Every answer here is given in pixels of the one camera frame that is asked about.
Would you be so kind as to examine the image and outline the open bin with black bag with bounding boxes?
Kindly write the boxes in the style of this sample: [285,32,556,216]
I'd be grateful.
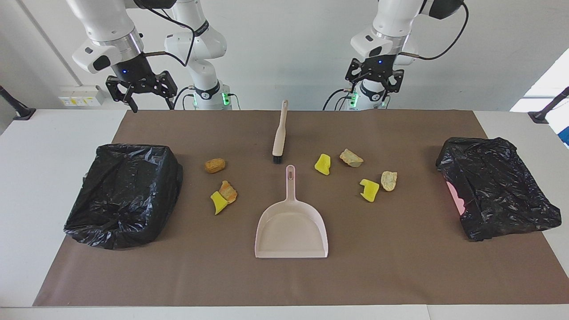
[64,143,184,249]

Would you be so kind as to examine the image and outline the black base cables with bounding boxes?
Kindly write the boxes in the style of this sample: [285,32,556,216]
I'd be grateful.
[323,88,357,111]
[172,86,241,111]

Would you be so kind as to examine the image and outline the orange striped sponge piece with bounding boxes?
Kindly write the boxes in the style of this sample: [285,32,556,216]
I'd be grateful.
[219,180,238,205]

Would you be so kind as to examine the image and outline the white wall conduit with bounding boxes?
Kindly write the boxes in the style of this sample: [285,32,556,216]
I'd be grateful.
[18,0,83,87]

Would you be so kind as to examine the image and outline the beige brush with black bristles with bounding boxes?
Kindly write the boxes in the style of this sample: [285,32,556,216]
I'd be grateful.
[272,100,289,164]

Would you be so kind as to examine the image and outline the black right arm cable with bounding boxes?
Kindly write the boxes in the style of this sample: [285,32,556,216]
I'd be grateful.
[132,0,197,67]

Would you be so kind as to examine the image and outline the beige plastic dustpan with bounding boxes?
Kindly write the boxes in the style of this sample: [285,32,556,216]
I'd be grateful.
[254,164,329,259]

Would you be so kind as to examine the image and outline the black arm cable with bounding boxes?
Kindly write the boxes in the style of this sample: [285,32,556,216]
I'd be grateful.
[398,0,470,61]
[132,0,197,67]

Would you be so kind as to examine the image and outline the brown paper table mat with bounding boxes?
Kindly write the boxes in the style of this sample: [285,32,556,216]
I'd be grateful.
[33,110,569,307]

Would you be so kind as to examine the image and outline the yellow sponge piece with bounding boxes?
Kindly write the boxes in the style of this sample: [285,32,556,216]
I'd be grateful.
[314,153,332,176]
[359,178,381,203]
[210,191,229,216]

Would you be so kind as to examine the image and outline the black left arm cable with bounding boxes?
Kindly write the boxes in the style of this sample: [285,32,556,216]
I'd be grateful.
[398,0,470,61]

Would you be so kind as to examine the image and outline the black camera stand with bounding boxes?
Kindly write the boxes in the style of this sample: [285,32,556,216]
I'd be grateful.
[0,85,36,120]
[528,87,569,124]

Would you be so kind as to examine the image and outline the white wall socket box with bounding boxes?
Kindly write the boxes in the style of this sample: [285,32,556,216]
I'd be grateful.
[59,85,106,107]

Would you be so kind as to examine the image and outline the pink bin in black bag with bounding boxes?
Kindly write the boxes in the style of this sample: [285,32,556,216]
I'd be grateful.
[436,137,562,242]

